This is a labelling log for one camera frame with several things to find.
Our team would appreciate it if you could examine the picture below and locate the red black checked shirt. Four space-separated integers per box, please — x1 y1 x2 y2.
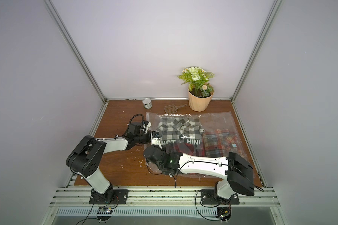
173 143 206 157

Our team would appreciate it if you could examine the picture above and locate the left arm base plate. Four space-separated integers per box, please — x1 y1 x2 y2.
89 188 129 205

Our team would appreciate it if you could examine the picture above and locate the small labelled tin can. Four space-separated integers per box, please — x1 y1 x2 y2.
142 98 152 109

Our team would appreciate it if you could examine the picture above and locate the aluminium rail frame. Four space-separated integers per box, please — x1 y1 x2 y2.
41 186 288 225

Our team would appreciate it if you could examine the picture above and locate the black white checked shirt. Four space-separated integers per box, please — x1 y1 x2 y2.
157 116 205 145

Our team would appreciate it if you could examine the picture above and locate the brown plastic scoop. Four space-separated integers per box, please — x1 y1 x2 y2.
164 104 187 114

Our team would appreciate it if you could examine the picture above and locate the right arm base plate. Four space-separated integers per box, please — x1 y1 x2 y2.
200 189 240 205

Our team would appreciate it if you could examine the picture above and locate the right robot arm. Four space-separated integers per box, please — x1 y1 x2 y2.
143 145 254 199

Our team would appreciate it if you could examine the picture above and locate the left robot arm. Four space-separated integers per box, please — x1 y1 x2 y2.
66 121 151 194

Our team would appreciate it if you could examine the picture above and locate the multicolour tartan shirt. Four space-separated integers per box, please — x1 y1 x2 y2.
203 129 247 158

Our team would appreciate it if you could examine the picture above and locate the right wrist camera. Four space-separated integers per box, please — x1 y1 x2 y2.
151 131 162 149

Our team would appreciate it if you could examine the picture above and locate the clear plastic vacuum bag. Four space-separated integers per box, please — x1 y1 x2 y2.
143 112 255 179

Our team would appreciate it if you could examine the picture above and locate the potted artificial flower plant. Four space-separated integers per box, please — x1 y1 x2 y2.
177 67 215 112

